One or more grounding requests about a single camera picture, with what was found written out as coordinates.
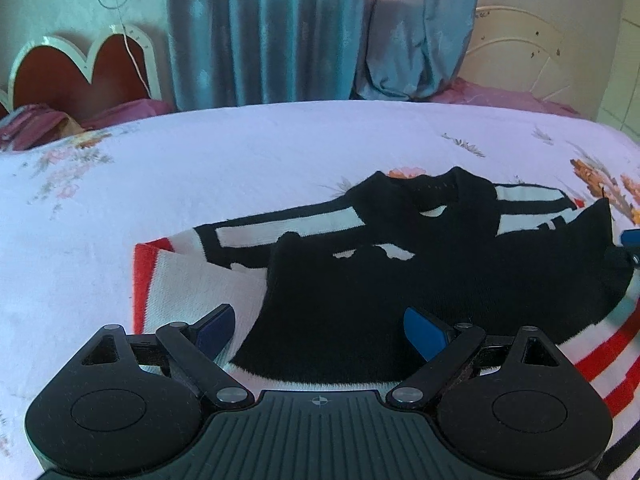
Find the cream metal bed frame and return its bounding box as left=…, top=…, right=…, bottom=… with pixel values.
left=459, top=6, right=590, bottom=116

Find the white floral bed sheet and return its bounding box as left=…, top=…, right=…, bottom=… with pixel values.
left=1, top=101, right=639, bottom=479

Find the red heart-shaped headboard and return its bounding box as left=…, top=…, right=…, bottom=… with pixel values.
left=1, top=24, right=163, bottom=119

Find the pink under sheet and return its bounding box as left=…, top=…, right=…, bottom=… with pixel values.
left=79, top=77, right=582, bottom=130

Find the blue-grey curtain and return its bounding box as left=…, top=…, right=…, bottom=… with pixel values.
left=167, top=0, right=477, bottom=110

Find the striped black red white sweater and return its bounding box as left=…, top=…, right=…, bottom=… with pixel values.
left=134, top=168, right=639, bottom=479

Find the purple pillow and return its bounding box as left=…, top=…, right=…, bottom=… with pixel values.
left=1, top=104, right=85, bottom=152

